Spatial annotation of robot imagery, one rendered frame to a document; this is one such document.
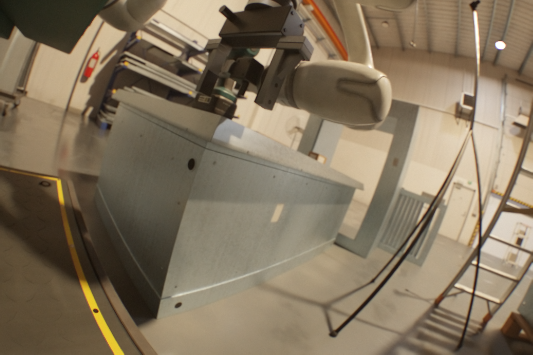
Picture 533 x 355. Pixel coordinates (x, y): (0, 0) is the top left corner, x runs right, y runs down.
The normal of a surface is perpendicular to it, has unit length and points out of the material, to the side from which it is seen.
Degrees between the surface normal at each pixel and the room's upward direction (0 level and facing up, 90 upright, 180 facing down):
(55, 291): 0
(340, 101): 126
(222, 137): 68
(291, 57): 90
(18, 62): 78
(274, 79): 90
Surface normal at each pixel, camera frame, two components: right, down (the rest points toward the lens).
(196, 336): 0.36, -0.93
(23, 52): 0.81, 0.10
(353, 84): -0.54, 0.03
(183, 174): -0.55, -0.19
